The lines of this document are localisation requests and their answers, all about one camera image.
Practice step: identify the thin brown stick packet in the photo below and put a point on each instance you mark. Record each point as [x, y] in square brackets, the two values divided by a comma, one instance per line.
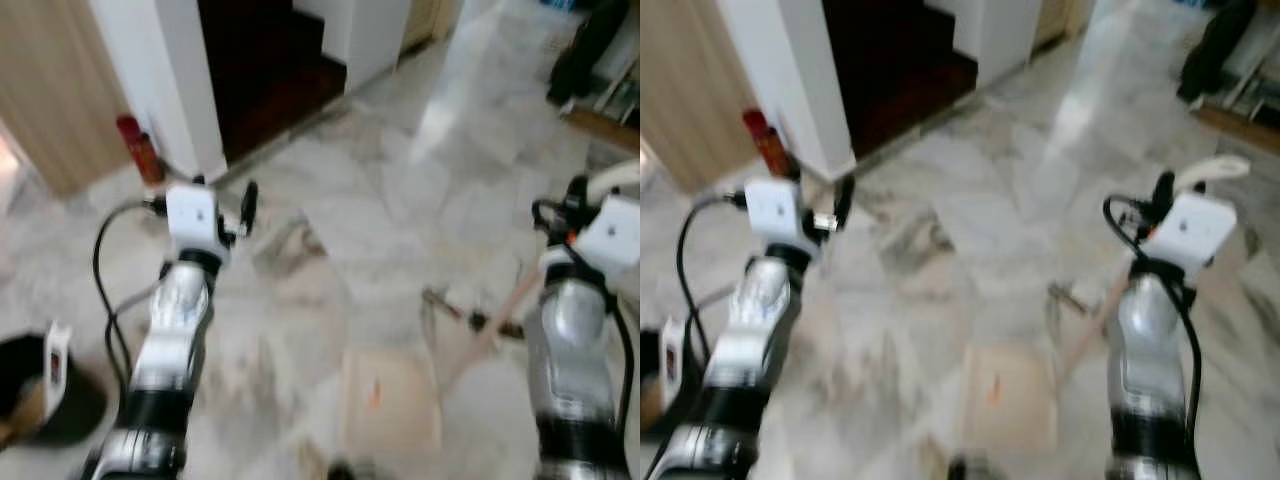
[1070, 298]
[445, 303]

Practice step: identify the black robot foot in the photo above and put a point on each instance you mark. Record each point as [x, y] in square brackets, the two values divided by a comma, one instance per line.
[965, 469]
[343, 472]

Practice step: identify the white metal rack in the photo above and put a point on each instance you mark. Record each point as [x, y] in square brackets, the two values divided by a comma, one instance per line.
[620, 95]
[1255, 80]

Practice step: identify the light wooden door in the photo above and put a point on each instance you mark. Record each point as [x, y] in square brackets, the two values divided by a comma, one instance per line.
[690, 85]
[55, 90]

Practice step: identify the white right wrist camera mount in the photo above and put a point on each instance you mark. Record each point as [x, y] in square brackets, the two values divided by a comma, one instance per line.
[612, 232]
[1195, 228]

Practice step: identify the dark brown wrapper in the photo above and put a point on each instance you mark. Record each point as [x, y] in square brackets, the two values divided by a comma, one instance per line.
[500, 326]

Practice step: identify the long white cardboard box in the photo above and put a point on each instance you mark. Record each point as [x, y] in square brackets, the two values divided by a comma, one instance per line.
[672, 355]
[57, 360]

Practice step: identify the dark wooden staircase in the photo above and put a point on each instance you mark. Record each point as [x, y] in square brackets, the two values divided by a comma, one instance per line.
[895, 75]
[265, 80]

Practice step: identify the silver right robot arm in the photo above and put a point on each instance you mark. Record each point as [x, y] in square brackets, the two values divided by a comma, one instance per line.
[570, 350]
[1145, 360]

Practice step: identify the red spray can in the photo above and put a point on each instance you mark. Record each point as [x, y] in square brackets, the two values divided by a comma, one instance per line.
[768, 145]
[140, 150]

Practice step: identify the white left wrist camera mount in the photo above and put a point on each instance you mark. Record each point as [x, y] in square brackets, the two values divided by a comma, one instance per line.
[780, 215]
[192, 220]

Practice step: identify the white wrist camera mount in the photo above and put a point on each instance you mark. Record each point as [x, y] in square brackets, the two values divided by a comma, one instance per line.
[1195, 228]
[612, 232]
[780, 215]
[192, 220]

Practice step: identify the long brown cardboard box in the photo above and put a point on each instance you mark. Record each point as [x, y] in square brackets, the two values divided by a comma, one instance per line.
[605, 125]
[1240, 125]

